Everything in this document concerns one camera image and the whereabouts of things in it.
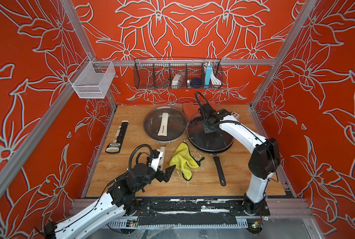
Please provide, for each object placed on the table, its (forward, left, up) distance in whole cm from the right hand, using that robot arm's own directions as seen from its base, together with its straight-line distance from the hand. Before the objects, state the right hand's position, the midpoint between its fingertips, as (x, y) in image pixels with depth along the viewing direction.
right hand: (208, 127), depth 88 cm
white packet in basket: (+24, +19, +17) cm, 35 cm away
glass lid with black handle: (-3, -8, -12) cm, 14 cm away
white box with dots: (+21, -25, -12) cm, 35 cm away
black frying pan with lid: (-22, -4, -6) cm, 23 cm away
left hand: (-23, +23, +2) cm, 32 cm away
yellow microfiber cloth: (-19, +15, -7) cm, 25 cm away
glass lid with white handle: (+3, +27, -1) cm, 27 cm away
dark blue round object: (+27, +6, +12) cm, 31 cm away
